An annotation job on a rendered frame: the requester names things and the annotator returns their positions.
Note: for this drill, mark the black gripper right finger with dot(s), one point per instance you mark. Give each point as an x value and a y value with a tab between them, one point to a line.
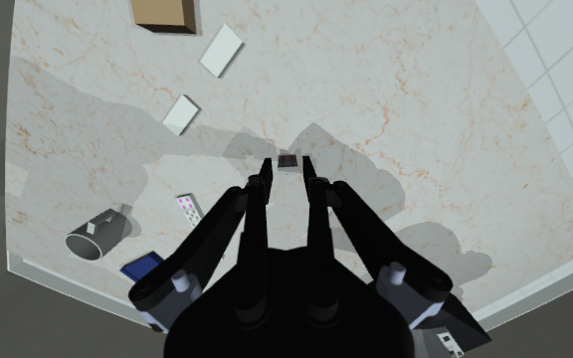
415	286

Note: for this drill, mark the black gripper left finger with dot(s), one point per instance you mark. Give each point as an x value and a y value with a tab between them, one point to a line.
167	290

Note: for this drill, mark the grey mug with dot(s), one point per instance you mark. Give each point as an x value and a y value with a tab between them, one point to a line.
106	231

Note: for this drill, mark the tan rectangular box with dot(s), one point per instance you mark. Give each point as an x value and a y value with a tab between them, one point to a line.
165	16

